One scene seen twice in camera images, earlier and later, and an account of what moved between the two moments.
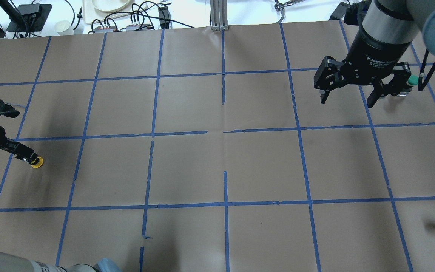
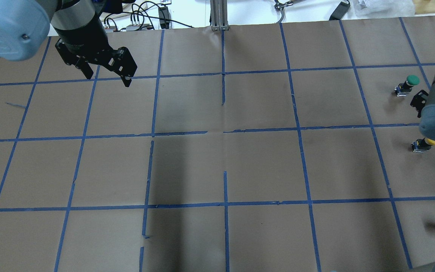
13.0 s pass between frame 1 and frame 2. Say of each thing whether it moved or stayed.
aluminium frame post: stayed
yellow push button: moved
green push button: stayed
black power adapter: stayed
